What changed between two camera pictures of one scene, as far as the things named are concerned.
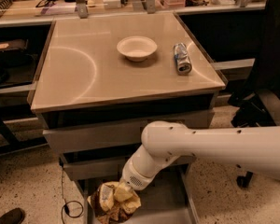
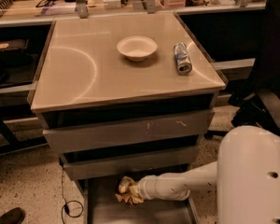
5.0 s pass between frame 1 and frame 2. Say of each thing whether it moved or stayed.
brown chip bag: moved
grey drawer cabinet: stayed
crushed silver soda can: stayed
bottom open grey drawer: stayed
